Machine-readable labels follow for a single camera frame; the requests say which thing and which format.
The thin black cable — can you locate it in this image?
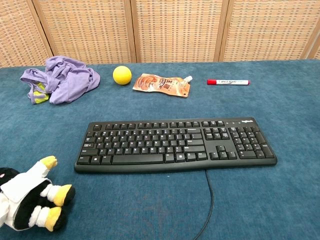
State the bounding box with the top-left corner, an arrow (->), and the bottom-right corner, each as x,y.
192,169 -> 215,240

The black white penguin plush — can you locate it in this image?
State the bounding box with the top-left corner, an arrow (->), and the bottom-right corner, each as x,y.
0,155 -> 76,232

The black computer keyboard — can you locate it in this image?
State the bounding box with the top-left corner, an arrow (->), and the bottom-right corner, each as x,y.
73,116 -> 278,175

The woven rattan folding screen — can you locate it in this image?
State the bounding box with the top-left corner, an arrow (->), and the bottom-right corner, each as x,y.
0,0 -> 320,69

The blue carpet table cover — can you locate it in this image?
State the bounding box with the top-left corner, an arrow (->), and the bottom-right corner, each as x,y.
0,58 -> 320,240

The red whiteboard marker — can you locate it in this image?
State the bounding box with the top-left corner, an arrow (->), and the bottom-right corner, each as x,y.
206,78 -> 251,86

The yellow foam ball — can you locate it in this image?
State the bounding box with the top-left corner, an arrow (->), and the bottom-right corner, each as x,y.
112,65 -> 133,85

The orange spouted food pouch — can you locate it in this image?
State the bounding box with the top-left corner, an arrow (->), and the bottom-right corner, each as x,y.
132,73 -> 194,98

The crumpled purple cloth garment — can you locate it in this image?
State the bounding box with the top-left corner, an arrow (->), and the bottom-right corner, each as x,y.
19,55 -> 101,105

